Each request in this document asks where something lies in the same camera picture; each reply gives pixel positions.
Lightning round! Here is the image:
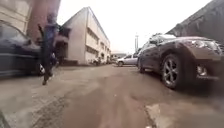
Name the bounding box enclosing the distant low building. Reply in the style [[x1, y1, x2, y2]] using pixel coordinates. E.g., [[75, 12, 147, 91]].
[[110, 51, 128, 63]]

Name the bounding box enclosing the silver car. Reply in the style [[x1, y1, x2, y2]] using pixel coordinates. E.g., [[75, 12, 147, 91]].
[[115, 53, 139, 68]]

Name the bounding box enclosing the utility pole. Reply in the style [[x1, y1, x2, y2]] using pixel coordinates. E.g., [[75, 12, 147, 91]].
[[134, 33, 140, 53]]

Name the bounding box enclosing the cracked brown asphalt yard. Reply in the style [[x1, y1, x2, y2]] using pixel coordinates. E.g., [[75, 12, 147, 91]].
[[0, 63, 224, 128]]

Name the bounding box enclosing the beige multi-storey building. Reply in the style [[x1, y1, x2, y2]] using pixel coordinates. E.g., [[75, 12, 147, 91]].
[[60, 6, 112, 66]]

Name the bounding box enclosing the person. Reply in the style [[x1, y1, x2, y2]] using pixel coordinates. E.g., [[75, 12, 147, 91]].
[[35, 12, 70, 86]]

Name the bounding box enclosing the dark brown SUV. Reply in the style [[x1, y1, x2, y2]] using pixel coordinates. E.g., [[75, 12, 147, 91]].
[[136, 34, 224, 91]]

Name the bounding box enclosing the red brick building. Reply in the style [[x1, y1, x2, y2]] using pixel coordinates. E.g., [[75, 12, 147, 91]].
[[26, 0, 62, 44]]

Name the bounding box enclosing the dark blue car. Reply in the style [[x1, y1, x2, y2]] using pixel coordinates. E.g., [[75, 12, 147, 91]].
[[0, 20, 47, 80]]

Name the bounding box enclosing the pale beige building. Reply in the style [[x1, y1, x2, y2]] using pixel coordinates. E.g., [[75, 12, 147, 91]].
[[0, 0, 34, 34]]

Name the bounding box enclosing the grey boundary wall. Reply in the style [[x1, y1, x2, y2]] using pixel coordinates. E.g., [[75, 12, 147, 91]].
[[165, 0, 224, 44]]

